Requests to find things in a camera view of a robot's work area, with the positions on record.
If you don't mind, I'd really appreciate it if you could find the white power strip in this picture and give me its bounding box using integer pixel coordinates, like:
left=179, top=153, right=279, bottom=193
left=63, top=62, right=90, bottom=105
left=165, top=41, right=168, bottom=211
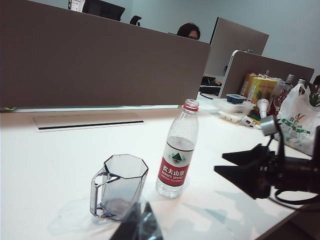
left=239, top=115, right=262, bottom=130

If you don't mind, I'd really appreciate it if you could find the long brown desk partition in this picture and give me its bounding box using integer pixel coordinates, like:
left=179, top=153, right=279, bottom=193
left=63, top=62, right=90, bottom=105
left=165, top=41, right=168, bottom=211
left=0, top=0, right=211, bottom=109

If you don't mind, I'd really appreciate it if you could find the white-framed brown partition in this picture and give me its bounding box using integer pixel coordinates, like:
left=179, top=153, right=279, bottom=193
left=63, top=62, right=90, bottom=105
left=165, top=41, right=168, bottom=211
left=218, top=49, right=315, bottom=101

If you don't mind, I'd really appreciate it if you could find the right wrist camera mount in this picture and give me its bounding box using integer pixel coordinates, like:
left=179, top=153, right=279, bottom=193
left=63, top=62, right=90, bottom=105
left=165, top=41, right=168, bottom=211
left=259, top=116, right=287, bottom=158

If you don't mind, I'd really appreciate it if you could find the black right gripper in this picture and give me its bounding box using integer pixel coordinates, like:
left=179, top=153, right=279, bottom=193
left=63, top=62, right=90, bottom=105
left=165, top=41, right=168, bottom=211
left=213, top=143, right=320, bottom=200

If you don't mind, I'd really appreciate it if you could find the black chair headrest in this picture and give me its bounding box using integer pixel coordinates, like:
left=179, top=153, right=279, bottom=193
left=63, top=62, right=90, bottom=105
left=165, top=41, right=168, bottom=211
left=129, top=15, right=143, bottom=26

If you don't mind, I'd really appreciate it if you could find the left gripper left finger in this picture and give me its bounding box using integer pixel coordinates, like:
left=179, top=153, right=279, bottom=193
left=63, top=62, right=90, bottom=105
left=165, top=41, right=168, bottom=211
left=116, top=200, right=143, bottom=240

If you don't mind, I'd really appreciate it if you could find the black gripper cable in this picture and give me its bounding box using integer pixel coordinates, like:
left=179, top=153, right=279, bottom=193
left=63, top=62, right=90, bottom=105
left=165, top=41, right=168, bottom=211
left=268, top=188, right=315, bottom=207

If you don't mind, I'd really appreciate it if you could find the dark-haired person head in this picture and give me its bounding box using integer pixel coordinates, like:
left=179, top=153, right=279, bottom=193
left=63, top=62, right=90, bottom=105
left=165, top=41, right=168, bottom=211
left=176, top=22, right=202, bottom=41

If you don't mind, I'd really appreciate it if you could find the black office chair back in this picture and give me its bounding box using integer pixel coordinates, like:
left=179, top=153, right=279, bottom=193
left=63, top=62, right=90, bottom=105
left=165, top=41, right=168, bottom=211
left=82, top=0, right=126, bottom=22

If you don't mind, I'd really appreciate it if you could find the blue ice cube tray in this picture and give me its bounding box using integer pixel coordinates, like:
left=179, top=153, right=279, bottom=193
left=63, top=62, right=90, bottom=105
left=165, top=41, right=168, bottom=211
left=226, top=93, right=248, bottom=105

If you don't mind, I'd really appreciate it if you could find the tall brown partition panel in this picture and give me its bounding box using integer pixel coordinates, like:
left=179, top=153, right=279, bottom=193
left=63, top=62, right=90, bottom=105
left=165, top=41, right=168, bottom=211
left=209, top=16, right=270, bottom=79

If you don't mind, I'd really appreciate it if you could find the clear plastic food container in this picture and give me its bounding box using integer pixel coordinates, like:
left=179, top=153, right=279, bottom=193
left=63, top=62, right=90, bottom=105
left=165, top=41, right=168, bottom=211
left=212, top=97, right=254, bottom=114

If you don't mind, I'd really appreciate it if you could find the white moulded tray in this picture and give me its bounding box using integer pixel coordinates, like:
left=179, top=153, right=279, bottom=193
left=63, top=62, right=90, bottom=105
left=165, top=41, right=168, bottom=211
left=216, top=109, right=247, bottom=124

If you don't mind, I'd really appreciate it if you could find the red liquid glass bottle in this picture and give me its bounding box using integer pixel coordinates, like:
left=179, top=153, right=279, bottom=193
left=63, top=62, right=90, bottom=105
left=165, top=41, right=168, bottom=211
left=269, top=82, right=292, bottom=117

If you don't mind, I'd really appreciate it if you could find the yellow pineapple carton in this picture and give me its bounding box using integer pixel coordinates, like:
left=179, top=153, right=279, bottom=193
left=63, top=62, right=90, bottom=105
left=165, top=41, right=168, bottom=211
left=249, top=76, right=279, bottom=106

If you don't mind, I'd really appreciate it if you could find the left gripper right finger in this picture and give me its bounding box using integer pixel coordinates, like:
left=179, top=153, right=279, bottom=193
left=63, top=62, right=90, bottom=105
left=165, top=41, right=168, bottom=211
left=140, top=200, right=164, bottom=240

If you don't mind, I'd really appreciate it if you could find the orange carton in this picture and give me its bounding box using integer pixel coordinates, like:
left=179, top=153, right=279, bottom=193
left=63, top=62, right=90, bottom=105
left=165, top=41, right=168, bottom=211
left=240, top=72, right=255, bottom=98

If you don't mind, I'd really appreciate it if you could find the white green-printed plastic bag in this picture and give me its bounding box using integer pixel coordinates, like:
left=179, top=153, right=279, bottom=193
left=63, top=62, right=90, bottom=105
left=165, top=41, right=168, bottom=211
left=274, top=83, right=320, bottom=156

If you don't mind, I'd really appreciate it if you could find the clear faceted plastic mug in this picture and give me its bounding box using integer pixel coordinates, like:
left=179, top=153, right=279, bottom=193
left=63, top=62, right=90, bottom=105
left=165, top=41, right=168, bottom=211
left=89, top=154, right=149, bottom=223

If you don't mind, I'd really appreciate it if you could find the desk cable tray flap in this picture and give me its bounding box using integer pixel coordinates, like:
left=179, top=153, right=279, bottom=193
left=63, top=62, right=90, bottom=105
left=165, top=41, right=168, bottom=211
left=32, top=111, right=146, bottom=133

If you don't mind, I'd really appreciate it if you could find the clear mineral water bottle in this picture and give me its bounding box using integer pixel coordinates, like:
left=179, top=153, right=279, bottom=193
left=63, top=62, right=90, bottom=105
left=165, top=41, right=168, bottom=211
left=155, top=98, right=200, bottom=200

